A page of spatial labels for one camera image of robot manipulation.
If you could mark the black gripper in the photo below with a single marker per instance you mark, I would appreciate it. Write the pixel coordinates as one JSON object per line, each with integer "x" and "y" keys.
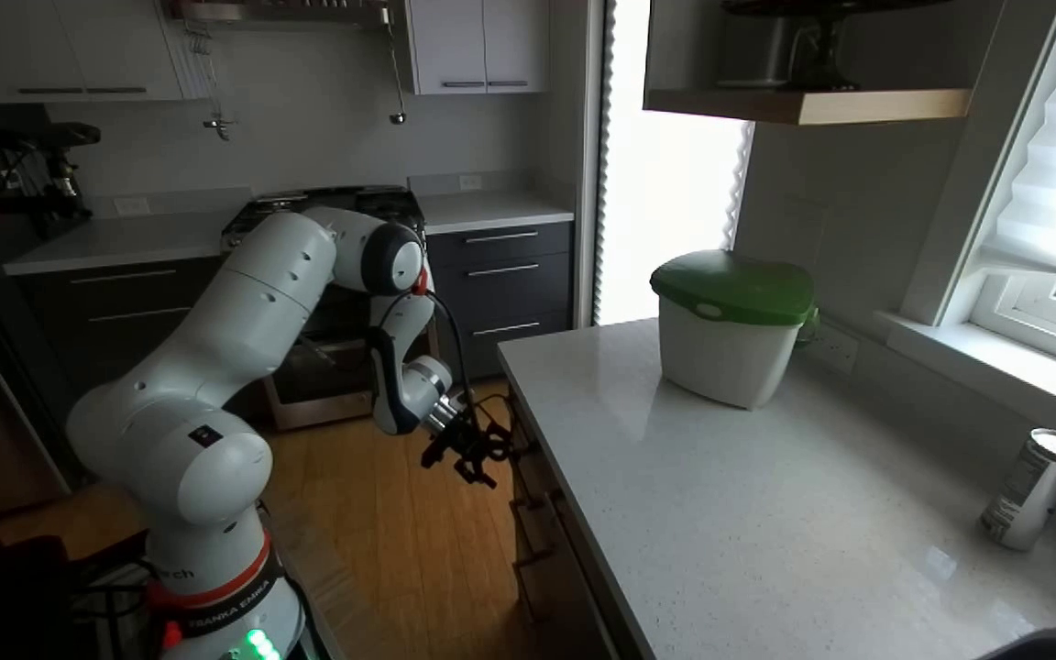
{"x": 454, "y": 441}

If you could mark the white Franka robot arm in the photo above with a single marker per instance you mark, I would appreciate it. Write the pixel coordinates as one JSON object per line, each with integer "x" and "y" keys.
{"x": 247, "y": 307}

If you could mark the dark three-drawer base cabinet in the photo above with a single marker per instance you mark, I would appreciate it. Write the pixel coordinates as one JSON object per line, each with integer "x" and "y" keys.
{"x": 502, "y": 295}

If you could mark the wooden island base cabinet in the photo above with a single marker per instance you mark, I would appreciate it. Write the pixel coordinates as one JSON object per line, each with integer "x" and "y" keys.
{"x": 557, "y": 562}

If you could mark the white bin with green lid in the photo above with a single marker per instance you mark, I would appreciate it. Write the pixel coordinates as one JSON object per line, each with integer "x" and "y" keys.
{"x": 724, "y": 350}

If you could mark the hanging metal utensil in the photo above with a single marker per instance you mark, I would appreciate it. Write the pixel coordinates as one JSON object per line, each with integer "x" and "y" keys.
{"x": 396, "y": 116}

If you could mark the dark wide base cabinet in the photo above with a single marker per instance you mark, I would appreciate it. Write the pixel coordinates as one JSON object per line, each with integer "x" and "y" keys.
{"x": 100, "y": 315}

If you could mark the chrome pot filler faucet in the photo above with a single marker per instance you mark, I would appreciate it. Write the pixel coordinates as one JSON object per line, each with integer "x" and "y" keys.
{"x": 221, "y": 123}

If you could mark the metal range hood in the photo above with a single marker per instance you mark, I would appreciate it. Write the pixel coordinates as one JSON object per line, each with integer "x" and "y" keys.
{"x": 271, "y": 12}

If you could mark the black robot mounting stand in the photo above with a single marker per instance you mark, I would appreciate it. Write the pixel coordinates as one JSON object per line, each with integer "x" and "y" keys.
{"x": 16, "y": 610}

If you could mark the black object on shelf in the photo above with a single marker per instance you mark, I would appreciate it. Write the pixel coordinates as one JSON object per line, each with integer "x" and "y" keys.
{"x": 823, "y": 49}

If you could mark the black coffee machine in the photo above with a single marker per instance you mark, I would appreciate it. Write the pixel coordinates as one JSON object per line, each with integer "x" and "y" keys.
{"x": 44, "y": 171}

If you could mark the silver metal cylinder can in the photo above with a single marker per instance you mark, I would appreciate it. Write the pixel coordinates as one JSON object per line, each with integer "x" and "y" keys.
{"x": 1029, "y": 489}

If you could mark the dark rounded object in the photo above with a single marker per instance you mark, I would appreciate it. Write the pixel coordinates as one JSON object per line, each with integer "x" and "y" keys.
{"x": 1053, "y": 648}

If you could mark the white narrow wall cabinet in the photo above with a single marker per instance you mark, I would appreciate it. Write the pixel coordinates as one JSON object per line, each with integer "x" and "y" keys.
{"x": 474, "y": 43}

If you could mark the wooden wall shelf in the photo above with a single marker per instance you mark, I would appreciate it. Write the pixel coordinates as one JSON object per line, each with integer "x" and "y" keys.
{"x": 806, "y": 108}

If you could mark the white window frame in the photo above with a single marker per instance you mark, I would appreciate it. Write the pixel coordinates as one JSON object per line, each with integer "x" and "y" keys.
{"x": 954, "y": 185}

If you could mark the white wide wall cabinet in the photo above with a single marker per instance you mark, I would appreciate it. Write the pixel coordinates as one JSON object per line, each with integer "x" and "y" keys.
{"x": 74, "y": 43}

